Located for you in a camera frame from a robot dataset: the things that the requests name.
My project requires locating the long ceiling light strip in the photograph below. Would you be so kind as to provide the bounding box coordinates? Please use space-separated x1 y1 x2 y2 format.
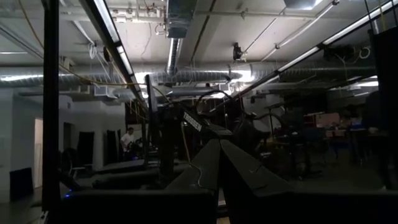
79 0 147 108
214 0 398 110

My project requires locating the silver flexible ventilation duct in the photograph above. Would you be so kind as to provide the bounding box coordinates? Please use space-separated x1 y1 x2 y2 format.
0 63 377 91

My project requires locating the pink box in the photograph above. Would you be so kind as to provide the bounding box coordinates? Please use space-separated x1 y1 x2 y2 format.
303 111 341 129

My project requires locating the black office chair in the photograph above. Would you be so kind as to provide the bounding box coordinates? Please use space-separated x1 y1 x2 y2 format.
60 147 94 180

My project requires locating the black frame panel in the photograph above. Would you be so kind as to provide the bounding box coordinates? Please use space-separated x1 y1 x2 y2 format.
368 27 398 190

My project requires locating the black aluminium frame post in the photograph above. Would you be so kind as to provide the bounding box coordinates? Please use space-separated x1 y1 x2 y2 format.
41 0 61 213

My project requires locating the silver vertical ventilation duct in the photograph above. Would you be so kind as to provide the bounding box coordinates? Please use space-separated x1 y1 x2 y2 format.
164 0 198 77

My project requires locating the person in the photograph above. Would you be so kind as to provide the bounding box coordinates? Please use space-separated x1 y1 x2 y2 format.
120 126 136 154

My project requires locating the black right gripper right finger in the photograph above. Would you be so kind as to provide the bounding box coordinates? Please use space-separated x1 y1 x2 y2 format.
220 139 295 200

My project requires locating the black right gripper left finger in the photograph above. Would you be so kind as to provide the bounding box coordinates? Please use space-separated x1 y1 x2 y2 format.
165 139 221 192

